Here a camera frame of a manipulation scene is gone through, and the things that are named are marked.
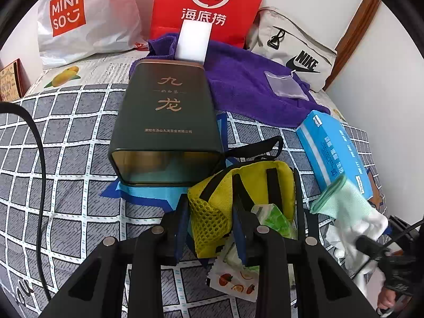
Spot fruit print wet wipe packet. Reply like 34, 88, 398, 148
207, 258, 260, 302

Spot white sponge block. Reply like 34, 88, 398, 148
174, 20, 214, 64

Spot purple towel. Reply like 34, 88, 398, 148
147, 33, 332, 128

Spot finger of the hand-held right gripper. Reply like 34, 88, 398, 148
356, 235, 390, 259

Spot thin black cable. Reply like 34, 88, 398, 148
358, 220, 424, 272

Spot white cloth gloves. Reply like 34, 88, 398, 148
325, 202, 390, 292

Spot grey checked bed sheet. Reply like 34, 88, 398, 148
0, 86, 386, 318

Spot wooden framed picture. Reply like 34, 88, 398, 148
0, 59, 32, 101

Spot green tissue pack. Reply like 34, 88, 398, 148
222, 204, 299, 269

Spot person's right hand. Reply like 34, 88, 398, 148
377, 285, 403, 317

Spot beige fabric bag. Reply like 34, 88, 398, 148
247, 7, 338, 93

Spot white plastic shopping bag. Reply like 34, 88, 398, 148
36, 0, 144, 70

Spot mint green mesh sleeve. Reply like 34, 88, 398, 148
310, 174, 372, 221

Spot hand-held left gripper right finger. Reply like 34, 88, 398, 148
232, 201, 380, 318

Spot thick black cable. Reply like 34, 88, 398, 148
0, 103, 54, 300

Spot yellow mesh bag black straps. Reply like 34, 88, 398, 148
187, 135, 305, 259

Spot small clear mesh pouch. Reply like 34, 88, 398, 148
264, 70, 307, 100

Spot dark green tin box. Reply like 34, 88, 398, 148
108, 60, 226, 186

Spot brown wooden door frame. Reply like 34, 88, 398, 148
325, 0, 381, 91

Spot blue tissue pack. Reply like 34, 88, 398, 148
295, 110, 378, 202

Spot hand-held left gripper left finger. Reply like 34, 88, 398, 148
40, 194, 196, 318

